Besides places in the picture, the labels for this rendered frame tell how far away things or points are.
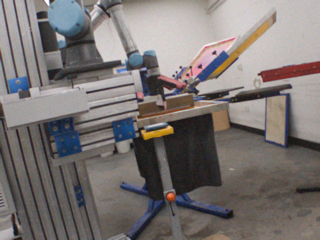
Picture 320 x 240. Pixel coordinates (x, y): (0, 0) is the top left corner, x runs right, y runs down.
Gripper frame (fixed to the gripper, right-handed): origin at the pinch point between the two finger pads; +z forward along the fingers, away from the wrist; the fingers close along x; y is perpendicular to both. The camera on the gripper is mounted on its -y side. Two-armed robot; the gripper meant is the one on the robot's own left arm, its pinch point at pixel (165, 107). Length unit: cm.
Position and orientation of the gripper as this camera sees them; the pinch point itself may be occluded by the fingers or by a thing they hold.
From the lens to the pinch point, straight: 181.5
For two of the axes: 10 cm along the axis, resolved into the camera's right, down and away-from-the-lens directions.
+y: -9.6, 2.3, -1.3
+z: 2.2, 9.7, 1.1
